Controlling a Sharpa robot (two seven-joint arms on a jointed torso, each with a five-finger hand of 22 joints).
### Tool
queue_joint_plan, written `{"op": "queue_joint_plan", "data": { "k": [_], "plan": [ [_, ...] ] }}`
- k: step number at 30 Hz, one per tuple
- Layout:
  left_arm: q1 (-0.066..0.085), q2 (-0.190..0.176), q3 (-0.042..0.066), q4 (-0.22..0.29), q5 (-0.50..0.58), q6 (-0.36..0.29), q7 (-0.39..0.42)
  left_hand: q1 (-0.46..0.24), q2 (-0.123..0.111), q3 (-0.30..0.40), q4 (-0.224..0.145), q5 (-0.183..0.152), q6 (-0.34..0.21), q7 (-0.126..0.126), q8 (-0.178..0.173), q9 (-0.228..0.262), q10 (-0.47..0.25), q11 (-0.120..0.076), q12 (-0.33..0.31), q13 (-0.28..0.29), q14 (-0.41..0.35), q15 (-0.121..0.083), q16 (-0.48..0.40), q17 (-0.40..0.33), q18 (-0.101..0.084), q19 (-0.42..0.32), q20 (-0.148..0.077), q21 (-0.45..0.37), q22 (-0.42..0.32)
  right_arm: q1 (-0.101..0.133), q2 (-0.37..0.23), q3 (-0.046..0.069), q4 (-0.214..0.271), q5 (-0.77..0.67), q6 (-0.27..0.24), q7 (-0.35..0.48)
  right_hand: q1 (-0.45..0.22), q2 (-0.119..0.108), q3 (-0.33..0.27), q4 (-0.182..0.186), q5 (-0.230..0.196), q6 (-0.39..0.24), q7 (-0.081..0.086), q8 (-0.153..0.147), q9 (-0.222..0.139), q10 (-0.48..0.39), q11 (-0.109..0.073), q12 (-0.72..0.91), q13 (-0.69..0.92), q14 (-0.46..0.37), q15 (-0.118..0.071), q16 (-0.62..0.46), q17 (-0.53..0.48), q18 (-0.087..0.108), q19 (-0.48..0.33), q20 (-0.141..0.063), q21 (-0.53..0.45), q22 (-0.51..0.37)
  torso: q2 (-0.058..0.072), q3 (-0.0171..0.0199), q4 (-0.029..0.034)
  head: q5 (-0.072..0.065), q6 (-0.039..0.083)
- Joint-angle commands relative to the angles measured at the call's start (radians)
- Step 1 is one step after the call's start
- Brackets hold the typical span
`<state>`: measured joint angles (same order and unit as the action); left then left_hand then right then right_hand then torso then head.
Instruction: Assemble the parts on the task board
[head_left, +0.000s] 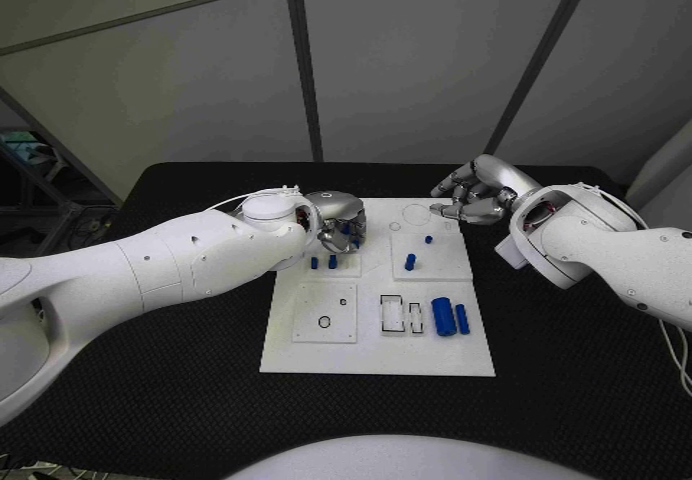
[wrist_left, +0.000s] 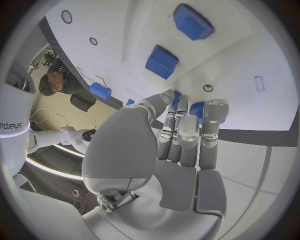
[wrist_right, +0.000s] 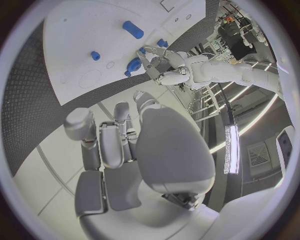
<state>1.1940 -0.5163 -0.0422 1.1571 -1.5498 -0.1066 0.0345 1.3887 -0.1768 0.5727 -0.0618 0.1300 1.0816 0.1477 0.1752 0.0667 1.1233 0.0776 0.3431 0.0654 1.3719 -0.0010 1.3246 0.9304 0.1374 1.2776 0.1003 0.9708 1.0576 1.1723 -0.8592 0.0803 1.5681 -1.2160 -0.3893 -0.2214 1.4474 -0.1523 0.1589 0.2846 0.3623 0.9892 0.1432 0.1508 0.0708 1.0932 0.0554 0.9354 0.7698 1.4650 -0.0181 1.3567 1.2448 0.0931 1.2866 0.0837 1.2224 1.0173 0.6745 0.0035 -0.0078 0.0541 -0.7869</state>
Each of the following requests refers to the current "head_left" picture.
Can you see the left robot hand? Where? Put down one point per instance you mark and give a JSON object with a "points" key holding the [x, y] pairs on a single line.
{"points": [[338, 210]]}

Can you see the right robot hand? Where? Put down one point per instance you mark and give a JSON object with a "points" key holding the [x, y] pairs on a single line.
{"points": [[492, 187]]}

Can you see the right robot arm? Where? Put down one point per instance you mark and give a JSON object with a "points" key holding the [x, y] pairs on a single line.
{"points": [[610, 243]]}

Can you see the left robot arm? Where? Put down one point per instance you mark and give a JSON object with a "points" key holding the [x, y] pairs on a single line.
{"points": [[135, 270]]}

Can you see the white task board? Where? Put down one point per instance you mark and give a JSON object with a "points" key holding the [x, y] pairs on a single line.
{"points": [[378, 348]]}

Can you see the large blue cylinder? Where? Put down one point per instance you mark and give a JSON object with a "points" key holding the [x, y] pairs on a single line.
{"points": [[444, 316]]}

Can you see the thin long blue cylinder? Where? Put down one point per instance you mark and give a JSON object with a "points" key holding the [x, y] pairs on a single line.
{"points": [[462, 318]]}

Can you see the metal rack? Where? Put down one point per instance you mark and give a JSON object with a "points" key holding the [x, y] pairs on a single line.
{"points": [[38, 187]]}

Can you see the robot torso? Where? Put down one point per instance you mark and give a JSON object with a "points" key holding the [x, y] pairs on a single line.
{"points": [[416, 459]]}

